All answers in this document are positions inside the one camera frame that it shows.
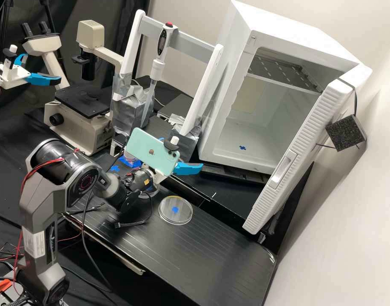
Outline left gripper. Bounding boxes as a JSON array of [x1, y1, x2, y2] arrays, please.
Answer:
[[0, 53, 63, 90]]

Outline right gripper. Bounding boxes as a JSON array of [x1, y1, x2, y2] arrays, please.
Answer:
[[148, 137, 204, 186]]

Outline blue bottle holder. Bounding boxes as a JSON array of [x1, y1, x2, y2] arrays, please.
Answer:
[[119, 156, 143, 170]]

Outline black tray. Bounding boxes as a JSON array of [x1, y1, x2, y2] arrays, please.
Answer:
[[157, 93, 196, 120]]

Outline petri dish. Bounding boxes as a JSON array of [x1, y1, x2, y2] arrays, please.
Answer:
[[158, 195, 194, 226]]

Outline black platform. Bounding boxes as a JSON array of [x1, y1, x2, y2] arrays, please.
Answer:
[[110, 114, 272, 221], [63, 178, 279, 306]]

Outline white pipette stand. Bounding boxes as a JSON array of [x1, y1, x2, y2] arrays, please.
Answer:
[[110, 9, 225, 162]]

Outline cream microscope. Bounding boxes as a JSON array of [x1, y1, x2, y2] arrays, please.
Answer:
[[21, 20, 126, 157]]

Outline pipette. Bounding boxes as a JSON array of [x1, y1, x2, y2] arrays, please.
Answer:
[[148, 21, 180, 120]]

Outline incubator door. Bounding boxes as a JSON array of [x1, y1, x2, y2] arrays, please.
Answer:
[[242, 63, 374, 235]]

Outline white incubator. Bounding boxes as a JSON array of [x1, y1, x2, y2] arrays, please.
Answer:
[[197, 0, 362, 175]]

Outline right wrist camera phone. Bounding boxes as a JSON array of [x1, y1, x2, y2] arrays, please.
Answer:
[[124, 127, 181, 176]]

